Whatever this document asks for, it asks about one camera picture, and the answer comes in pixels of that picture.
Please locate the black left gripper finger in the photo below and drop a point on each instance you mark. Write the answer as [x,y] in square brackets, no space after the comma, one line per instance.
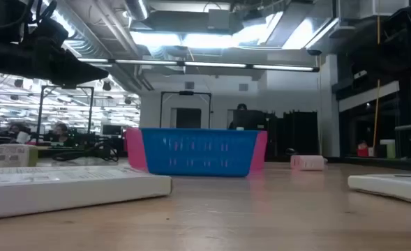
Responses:
[83,69]

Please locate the white card reader box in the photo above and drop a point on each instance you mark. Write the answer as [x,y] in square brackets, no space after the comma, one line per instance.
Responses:
[69,190]

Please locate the small pink white box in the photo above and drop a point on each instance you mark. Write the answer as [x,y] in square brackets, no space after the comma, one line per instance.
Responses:
[308,162]

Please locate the person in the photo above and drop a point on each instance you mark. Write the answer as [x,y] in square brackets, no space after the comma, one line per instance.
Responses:
[241,106]
[14,128]
[62,130]

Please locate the black monitor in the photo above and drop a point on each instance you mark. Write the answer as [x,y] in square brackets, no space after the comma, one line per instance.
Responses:
[111,130]
[248,120]

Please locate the white background container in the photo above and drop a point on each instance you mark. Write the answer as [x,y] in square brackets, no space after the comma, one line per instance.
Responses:
[23,137]

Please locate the small white green box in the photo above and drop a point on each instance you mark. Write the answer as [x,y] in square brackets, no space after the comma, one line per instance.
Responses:
[13,156]

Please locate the pink plastic basket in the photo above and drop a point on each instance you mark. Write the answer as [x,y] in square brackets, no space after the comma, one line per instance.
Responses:
[135,150]

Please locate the long linear ceiling light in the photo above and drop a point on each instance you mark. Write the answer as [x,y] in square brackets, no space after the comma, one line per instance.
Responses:
[212,65]

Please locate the blue slotted plastic basket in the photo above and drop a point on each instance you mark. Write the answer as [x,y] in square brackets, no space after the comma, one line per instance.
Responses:
[198,154]

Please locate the grey ceiling box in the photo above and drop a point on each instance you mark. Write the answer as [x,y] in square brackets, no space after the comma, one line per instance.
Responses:
[219,19]

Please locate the small white cup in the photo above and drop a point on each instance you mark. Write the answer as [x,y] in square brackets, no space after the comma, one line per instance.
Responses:
[240,128]

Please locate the small black round object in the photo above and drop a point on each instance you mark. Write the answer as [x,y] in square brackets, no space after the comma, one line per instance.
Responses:
[291,151]

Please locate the black partition panels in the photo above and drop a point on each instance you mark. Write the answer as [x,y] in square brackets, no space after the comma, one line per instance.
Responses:
[299,132]

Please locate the red container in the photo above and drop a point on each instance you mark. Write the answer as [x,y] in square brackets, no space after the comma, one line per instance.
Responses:
[362,150]

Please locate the yellow pole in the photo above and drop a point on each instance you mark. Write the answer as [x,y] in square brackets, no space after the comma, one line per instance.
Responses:
[377,104]

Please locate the white green container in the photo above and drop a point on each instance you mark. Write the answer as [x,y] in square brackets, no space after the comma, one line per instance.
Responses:
[388,148]

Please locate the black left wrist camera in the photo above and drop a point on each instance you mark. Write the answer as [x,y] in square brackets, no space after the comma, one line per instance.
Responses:
[50,33]

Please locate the round metal air duct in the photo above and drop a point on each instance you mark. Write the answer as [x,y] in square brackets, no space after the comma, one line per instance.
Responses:
[137,8]

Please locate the grey wall vent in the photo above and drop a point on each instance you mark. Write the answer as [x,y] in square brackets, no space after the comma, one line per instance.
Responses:
[243,87]
[189,85]

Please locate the black dome camera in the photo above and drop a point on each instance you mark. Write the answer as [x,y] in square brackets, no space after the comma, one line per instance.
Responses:
[314,52]

